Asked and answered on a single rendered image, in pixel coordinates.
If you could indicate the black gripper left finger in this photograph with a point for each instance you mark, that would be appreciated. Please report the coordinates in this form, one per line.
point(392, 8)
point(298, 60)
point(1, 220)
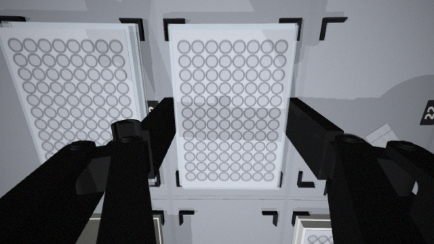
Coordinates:
point(53, 204)

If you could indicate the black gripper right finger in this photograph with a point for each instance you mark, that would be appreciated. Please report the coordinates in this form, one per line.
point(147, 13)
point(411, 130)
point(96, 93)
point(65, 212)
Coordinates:
point(369, 188)

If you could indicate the grey deck plate with bays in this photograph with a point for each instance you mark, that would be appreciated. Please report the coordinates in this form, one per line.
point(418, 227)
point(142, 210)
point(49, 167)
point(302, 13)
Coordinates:
point(19, 158)

